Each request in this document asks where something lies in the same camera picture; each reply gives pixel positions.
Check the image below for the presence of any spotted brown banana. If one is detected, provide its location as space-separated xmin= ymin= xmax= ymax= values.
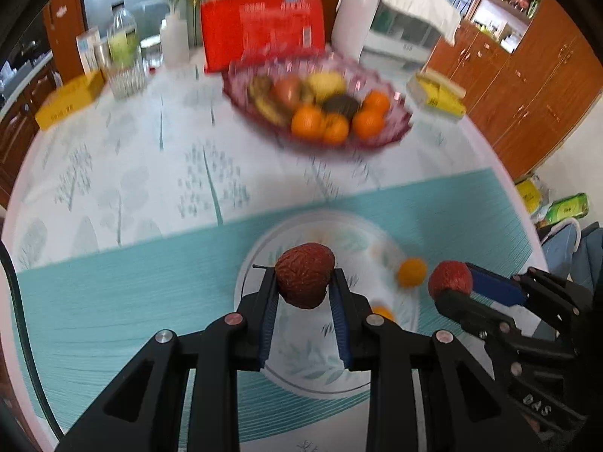
xmin=249 ymin=74 xmax=293 ymax=127

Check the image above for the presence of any dark avocado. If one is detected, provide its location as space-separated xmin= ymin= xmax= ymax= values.
xmin=323 ymin=95 xmax=361 ymax=118

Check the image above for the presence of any wooden kitchen cabinet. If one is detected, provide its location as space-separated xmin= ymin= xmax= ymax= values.
xmin=0 ymin=52 xmax=60 ymax=208

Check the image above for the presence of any white tube carton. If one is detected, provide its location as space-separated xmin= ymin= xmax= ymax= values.
xmin=76 ymin=28 xmax=102 ymax=73

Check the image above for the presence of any tree print tablecloth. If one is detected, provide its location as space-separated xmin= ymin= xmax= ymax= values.
xmin=2 ymin=42 xmax=519 ymax=274

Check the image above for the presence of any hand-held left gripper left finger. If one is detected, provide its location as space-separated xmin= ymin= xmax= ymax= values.
xmin=57 ymin=268 xmax=280 ymax=452

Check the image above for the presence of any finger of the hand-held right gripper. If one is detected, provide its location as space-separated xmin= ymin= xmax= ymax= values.
xmin=464 ymin=261 xmax=578 ymax=314
xmin=433 ymin=289 xmax=578 ymax=356

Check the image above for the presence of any clear drinking glass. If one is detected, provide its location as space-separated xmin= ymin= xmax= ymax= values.
xmin=108 ymin=59 xmax=148 ymax=99

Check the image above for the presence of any white countertop appliance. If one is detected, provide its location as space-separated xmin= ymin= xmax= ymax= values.
xmin=332 ymin=0 xmax=444 ymax=64

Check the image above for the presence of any green bag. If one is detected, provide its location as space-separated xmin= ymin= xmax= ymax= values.
xmin=546 ymin=193 xmax=589 ymax=227

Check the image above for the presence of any red pack of paper cups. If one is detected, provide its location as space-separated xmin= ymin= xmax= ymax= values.
xmin=200 ymin=0 xmax=326 ymax=73

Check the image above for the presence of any small jar yellow lid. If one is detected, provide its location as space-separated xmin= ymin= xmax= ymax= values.
xmin=140 ymin=37 xmax=163 ymax=69

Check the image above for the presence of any yellow bag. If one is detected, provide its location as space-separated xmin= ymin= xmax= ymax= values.
xmin=516 ymin=176 xmax=549 ymax=220

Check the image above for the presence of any mandarin orange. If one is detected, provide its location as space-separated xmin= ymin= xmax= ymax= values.
xmin=291 ymin=105 xmax=327 ymax=141
xmin=364 ymin=90 xmax=392 ymax=115
xmin=323 ymin=115 xmax=350 ymax=146
xmin=352 ymin=109 xmax=386 ymax=139

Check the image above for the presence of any wooden wall cabinet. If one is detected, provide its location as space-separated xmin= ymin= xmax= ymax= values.
xmin=424 ymin=0 xmax=599 ymax=180

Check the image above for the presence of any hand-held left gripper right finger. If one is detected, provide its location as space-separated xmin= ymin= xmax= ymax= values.
xmin=329 ymin=268 xmax=552 ymax=452

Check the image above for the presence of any clear bottle green label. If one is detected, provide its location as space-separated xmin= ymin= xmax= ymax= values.
xmin=107 ymin=2 xmax=141 ymax=69

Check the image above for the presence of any white squeeze bottle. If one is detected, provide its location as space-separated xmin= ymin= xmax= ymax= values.
xmin=160 ymin=9 xmax=190 ymax=67

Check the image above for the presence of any red apple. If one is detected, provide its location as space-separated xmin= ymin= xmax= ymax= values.
xmin=274 ymin=75 xmax=305 ymax=109

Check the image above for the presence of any yellow cardboard box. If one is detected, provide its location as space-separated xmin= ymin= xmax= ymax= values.
xmin=35 ymin=72 xmax=104 ymax=130

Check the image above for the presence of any teal printed placemat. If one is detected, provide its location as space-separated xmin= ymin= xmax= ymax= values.
xmin=14 ymin=167 xmax=549 ymax=452

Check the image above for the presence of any yellow tissue pack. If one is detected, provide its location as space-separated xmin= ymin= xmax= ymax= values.
xmin=407 ymin=70 xmax=467 ymax=118

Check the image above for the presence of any pink glass fruit bowl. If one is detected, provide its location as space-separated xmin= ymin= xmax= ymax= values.
xmin=222 ymin=52 xmax=415 ymax=151

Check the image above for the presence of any person's leg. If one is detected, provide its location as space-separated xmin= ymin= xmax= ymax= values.
xmin=542 ymin=221 xmax=603 ymax=288

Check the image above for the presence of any yellow pear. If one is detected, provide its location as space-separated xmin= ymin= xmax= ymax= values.
xmin=306 ymin=72 xmax=348 ymax=102

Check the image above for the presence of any black cable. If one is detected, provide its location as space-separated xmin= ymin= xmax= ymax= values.
xmin=0 ymin=240 xmax=62 ymax=438

